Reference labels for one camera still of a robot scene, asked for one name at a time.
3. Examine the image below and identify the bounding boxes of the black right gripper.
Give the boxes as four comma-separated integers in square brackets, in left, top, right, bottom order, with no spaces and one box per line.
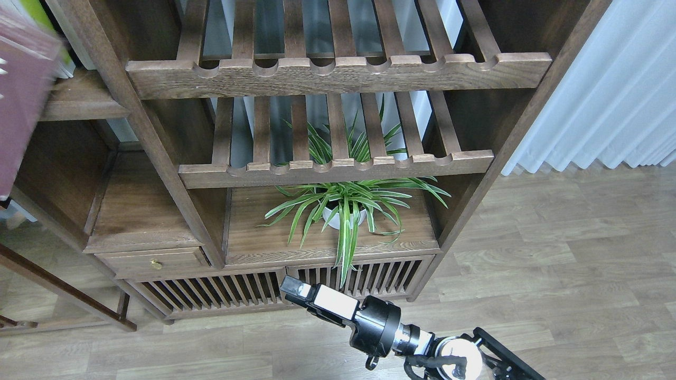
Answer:
[280,275,434,370]

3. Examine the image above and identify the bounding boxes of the maroon book white characters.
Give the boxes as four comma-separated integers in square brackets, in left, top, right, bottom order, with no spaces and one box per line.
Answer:
[1,5,62,201]

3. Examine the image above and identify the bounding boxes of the yellow green cover book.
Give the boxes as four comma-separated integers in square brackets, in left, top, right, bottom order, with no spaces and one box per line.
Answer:
[11,1,77,79]

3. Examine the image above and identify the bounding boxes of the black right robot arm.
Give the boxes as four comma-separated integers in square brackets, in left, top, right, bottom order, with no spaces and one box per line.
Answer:
[280,275,542,379]

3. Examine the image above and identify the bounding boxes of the white plant pot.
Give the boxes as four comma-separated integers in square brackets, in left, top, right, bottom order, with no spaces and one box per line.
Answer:
[323,205,367,230]

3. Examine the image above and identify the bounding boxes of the green spider plant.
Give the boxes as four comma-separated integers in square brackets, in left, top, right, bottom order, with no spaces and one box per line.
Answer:
[257,100,453,288]

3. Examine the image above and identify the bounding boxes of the brass drawer knob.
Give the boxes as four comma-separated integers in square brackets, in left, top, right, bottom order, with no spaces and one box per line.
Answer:
[149,259,163,270]

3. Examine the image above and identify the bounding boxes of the dark wooden bookshelf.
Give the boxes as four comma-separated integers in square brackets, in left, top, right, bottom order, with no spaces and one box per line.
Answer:
[11,1,611,322]

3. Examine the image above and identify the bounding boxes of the white pleated curtain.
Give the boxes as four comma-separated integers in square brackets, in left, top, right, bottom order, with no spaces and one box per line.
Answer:
[502,1,675,175]

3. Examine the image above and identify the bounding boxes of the dark wooden side frame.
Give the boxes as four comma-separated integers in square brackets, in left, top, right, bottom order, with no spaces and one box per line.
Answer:
[0,244,138,337]

